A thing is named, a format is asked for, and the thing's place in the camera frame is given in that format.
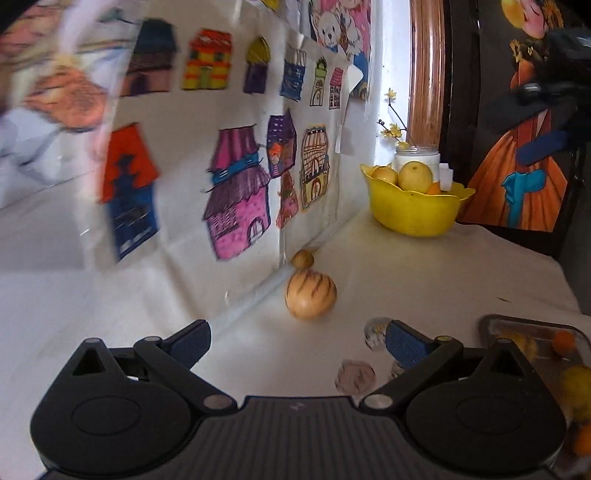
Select small yellow pear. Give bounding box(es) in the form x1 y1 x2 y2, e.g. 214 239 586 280
371 165 399 186

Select orange sketch drawing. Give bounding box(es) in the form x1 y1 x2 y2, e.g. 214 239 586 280
0 0 121 139

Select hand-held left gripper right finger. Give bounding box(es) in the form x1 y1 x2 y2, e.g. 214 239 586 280
359 320 525 414

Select yellow-brown fruit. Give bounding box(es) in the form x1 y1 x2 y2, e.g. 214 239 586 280
507 331 539 361

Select white dog poster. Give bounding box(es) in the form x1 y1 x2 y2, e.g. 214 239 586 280
308 0 374 99

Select small orange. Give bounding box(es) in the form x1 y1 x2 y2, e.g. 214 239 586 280
572 422 591 456
553 330 577 356

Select white jar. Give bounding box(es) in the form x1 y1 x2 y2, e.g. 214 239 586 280
393 145 441 172

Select yellow plastic bowl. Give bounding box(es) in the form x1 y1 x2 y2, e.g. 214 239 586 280
361 164 476 238

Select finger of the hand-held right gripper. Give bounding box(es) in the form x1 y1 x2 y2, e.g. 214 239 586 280
516 111 591 164
501 80 578 116

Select yellow flower twigs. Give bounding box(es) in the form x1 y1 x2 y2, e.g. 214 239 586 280
377 88 413 149

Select clear tray with fruits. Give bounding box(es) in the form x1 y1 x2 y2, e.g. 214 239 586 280
479 314 591 480

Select pale striped pepino melon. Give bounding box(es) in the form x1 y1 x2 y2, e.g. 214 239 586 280
284 270 338 320

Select colourful houses drawing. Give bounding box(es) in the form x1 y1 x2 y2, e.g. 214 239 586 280
97 0 363 271

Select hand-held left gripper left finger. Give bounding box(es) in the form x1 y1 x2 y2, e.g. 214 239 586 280
69 319 236 414

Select wooden post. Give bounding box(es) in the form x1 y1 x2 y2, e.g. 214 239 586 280
408 0 447 149

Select large yellow pear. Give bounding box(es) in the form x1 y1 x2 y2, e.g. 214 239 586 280
398 160 434 193

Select small brown round fruit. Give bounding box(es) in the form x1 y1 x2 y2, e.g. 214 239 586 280
290 248 316 270

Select large yellow-green mango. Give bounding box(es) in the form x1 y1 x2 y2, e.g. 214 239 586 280
560 364 591 424

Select orange dress figure poster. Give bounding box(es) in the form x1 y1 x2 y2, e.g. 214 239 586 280
456 0 580 233

